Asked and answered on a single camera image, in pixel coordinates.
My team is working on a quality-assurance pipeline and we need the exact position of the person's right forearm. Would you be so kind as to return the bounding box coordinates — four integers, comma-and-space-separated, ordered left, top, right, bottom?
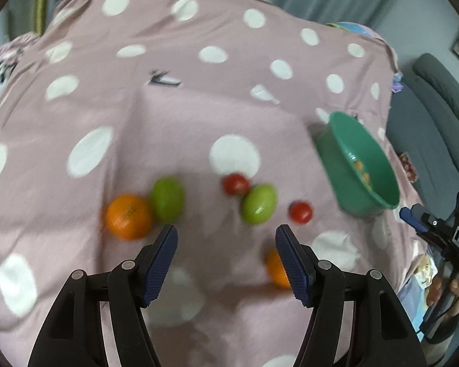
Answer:
421, 311, 459, 367

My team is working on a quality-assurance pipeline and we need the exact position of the colourful pastel cloth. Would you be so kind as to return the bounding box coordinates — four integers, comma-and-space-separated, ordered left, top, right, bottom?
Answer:
325, 21, 405, 93

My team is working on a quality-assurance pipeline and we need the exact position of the floral cloth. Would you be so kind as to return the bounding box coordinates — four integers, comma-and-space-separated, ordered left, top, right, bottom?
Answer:
0, 32, 39, 123

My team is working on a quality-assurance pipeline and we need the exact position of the person's right hand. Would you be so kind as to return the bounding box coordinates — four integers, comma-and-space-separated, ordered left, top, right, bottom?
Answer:
426, 273, 459, 316

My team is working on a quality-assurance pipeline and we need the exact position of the light blue cloth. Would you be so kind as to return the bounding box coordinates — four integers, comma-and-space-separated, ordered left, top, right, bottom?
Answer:
400, 271, 429, 314

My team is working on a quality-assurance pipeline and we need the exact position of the grey sofa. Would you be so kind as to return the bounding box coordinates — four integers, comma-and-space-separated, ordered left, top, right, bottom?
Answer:
382, 53, 459, 218

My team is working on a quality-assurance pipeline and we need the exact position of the pink polka dot blanket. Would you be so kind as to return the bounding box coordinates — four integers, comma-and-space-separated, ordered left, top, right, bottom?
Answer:
0, 0, 425, 367

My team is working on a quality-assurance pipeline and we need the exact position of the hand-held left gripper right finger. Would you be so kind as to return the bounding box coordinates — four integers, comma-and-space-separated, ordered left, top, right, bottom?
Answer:
275, 225, 429, 367

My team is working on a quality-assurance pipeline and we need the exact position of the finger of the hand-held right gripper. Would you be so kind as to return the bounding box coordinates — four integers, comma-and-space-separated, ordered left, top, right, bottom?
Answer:
410, 204, 454, 234
400, 207, 450, 253

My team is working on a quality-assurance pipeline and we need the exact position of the yellow patterned curtain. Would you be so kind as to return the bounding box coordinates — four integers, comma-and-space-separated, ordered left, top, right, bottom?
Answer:
34, 0, 119, 37

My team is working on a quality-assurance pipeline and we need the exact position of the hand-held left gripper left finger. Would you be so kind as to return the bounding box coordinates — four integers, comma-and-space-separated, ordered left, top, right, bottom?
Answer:
28, 224, 178, 367

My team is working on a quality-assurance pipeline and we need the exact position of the large orange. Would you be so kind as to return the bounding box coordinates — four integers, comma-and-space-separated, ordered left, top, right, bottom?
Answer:
105, 194, 154, 241

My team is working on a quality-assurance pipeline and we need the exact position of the red tomato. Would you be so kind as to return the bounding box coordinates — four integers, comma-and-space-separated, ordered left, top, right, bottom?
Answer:
289, 200, 314, 225
222, 173, 251, 197

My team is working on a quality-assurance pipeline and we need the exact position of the small orange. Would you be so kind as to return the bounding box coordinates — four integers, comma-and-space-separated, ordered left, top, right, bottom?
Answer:
265, 250, 293, 290

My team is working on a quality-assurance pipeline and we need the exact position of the green mango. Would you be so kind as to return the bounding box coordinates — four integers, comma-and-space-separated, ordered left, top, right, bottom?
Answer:
150, 177, 186, 223
240, 184, 279, 225

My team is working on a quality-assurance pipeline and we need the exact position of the green plastic bowl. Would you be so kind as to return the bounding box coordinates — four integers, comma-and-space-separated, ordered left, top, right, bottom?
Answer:
315, 111, 401, 218

